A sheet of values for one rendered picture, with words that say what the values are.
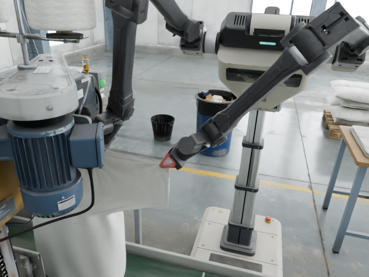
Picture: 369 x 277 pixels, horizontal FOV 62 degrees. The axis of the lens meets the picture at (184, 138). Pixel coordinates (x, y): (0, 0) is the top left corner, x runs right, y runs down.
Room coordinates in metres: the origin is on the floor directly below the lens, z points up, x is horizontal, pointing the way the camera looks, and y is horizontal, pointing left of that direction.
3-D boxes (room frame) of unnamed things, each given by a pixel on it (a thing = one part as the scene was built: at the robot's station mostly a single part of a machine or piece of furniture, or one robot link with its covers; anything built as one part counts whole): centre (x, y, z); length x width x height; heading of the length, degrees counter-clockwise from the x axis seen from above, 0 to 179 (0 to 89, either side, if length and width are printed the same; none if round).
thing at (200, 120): (3.22, -0.33, 0.32); 0.51 x 0.48 x 0.65; 166
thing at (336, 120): (3.99, -2.23, 0.20); 0.66 x 0.42 x 0.13; 163
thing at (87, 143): (0.70, 0.25, 1.25); 0.10 x 0.08 x 0.12; 11
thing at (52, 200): (0.68, 0.35, 1.21); 0.15 x 0.15 x 0.25
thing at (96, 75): (1.22, 0.38, 1.28); 0.08 x 0.05 x 0.09; 76
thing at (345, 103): (4.00, -2.24, 0.44); 0.66 x 0.43 x 0.13; 166
